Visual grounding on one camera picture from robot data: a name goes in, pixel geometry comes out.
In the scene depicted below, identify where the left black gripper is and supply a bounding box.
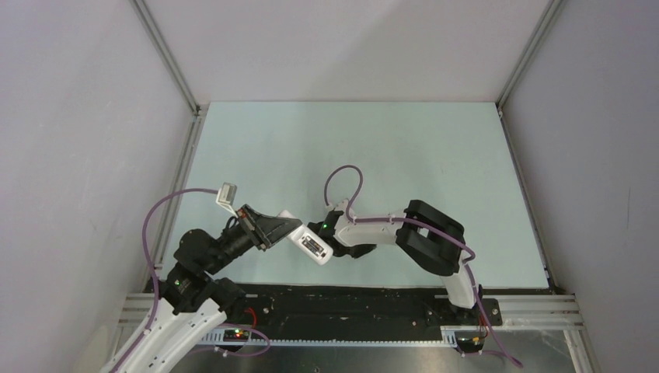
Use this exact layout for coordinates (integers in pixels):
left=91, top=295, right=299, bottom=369
left=206, top=202, right=303, bottom=274

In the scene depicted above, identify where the white remote control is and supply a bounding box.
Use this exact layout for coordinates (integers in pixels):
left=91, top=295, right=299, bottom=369
left=277, top=210, right=333, bottom=266

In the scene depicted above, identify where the AAA battery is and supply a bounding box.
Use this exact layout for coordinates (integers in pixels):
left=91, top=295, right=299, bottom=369
left=302, top=235, right=325, bottom=257

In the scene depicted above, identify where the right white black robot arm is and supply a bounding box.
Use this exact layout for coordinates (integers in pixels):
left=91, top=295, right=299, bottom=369
left=307, top=200, right=483, bottom=325

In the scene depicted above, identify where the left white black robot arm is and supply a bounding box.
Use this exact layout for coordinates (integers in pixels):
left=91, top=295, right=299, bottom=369
left=101, top=204, right=303, bottom=372

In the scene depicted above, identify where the left controller board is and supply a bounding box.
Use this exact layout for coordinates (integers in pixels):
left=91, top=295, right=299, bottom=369
left=222, top=328, right=251, bottom=343

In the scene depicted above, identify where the controller board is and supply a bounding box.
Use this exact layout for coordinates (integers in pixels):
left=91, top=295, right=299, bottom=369
left=222, top=328, right=251, bottom=343
left=455, top=336, right=485, bottom=356

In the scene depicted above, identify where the right controller board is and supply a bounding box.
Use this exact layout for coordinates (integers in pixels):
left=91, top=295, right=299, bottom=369
left=455, top=336, right=485, bottom=356

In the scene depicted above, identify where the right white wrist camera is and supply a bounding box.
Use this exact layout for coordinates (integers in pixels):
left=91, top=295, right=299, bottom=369
left=326, top=200, right=349, bottom=214

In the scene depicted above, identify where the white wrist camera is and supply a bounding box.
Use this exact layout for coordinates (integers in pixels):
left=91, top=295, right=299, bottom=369
left=326, top=200, right=349, bottom=214
left=215, top=183, right=238, bottom=217

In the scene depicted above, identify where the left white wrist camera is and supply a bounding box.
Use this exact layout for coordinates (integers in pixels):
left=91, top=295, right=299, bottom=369
left=215, top=183, right=238, bottom=217

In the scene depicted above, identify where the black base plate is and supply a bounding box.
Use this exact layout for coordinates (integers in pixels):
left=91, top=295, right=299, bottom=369
left=228, top=283, right=502, bottom=343

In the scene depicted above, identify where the grey slotted cable duct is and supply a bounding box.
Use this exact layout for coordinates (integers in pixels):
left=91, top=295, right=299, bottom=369
left=195, top=329, right=459, bottom=347

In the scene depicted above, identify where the right aluminium frame rail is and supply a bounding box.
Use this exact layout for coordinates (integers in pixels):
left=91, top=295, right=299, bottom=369
left=495, top=0, right=567, bottom=292

